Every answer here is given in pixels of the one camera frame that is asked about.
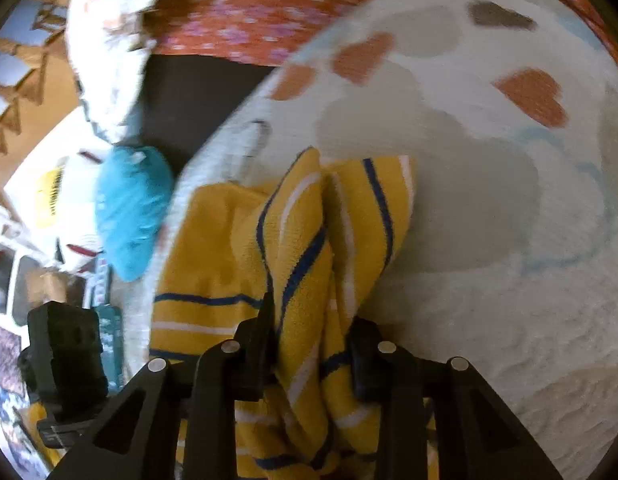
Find white metal shelf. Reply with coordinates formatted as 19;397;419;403
0;199;110;321

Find white patterned pillow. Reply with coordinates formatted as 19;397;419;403
65;0;158;143

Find yellow striped knit garment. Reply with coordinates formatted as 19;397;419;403
148;148;415;479

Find white blanket with hearts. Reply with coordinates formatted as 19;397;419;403
126;0;618;479

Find turquoise plush cushion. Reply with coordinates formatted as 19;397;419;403
94;145;175;282

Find teal box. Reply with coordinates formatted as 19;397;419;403
94;304;124;394

